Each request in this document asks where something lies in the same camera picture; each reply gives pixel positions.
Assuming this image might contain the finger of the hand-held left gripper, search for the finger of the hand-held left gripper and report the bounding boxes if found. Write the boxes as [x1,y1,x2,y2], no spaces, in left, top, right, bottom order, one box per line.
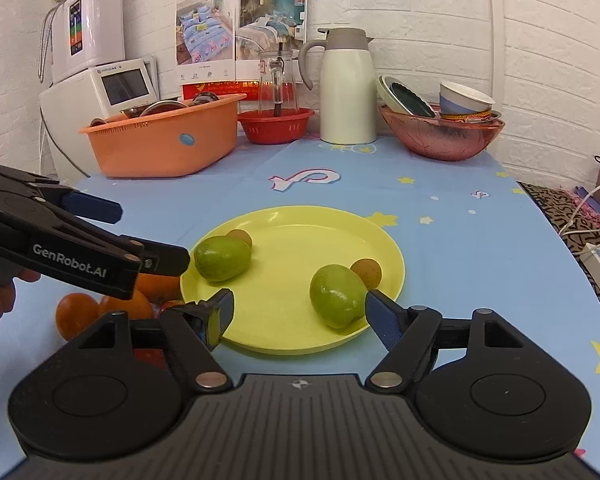
[27,180,123,226]
[86,229,192,278]

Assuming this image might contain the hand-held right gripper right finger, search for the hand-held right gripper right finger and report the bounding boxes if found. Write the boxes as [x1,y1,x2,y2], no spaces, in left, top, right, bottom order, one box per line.
[364,289,524,394]

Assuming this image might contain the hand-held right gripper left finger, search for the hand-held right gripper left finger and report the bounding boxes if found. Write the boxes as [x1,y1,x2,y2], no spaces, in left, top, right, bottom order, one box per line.
[75,287,237,395]

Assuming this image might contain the orange mandarin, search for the orange mandarin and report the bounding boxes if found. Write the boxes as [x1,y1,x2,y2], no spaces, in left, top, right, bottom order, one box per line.
[56,293,100,341]
[99,289,155,322]
[135,272,183,305]

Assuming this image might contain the green jujube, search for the green jujube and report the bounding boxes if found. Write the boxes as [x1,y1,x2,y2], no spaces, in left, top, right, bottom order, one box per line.
[309,264,370,330]
[194,236,252,282]

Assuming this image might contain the yellow plate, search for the yellow plate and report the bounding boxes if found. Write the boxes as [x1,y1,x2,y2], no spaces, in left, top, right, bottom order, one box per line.
[180,205,406,356]

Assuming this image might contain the white appliance with screen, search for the white appliance with screen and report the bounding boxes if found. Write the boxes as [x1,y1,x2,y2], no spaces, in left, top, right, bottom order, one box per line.
[39,55,161,183]

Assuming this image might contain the orange plastic basket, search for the orange plastic basket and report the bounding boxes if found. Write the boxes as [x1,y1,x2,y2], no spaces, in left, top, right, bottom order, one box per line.
[78,92,247,179]

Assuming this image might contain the blue printed tablecloth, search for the blue printed tablecloth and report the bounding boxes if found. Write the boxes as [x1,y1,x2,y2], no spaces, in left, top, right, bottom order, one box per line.
[0,132,600,480]

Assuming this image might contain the red plastic basket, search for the red plastic basket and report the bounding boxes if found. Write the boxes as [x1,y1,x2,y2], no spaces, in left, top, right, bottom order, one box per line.
[237,107,315,145]

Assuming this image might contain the white water purifier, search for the white water purifier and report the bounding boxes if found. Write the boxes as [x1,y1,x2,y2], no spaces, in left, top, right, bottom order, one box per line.
[50,0,127,83]

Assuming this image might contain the pink glass bowl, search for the pink glass bowl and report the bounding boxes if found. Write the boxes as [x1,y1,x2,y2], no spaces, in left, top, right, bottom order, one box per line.
[378,104,506,162]

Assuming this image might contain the glass pitcher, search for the glass pitcher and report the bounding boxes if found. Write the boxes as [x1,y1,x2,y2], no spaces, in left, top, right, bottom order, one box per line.
[256,50,301,113]

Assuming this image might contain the black tan patterned cloth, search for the black tan patterned cloth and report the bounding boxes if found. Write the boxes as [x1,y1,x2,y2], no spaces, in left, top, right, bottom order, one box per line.
[517,181,600,331]

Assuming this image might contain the red patterned bowl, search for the red patterned bowl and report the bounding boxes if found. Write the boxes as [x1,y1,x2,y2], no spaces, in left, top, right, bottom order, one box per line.
[440,110,502,125]

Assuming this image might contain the white green-rimmed plate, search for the white green-rimmed plate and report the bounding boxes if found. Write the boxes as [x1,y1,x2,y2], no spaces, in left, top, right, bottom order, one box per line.
[377,75,441,120]

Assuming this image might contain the white thermos jug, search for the white thermos jug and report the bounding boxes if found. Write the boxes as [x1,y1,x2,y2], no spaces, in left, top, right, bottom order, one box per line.
[298,27,378,144]

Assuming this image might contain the blue white bowl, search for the blue white bowl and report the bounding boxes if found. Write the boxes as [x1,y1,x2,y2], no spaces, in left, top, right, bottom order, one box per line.
[439,80,496,117]

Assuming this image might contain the grey hose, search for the grey hose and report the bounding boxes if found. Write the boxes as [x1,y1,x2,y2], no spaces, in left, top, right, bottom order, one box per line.
[38,2,63,84]

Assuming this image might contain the wall poster calendar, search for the wall poster calendar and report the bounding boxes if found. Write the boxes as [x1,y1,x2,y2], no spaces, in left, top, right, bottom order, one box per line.
[174,0,308,103]

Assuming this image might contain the white cable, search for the white cable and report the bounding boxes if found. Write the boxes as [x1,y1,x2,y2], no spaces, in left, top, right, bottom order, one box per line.
[559,179,600,237]

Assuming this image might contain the white wall conduit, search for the white wall conduit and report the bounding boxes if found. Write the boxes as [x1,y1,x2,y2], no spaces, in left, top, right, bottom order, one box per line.
[482,0,502,111]

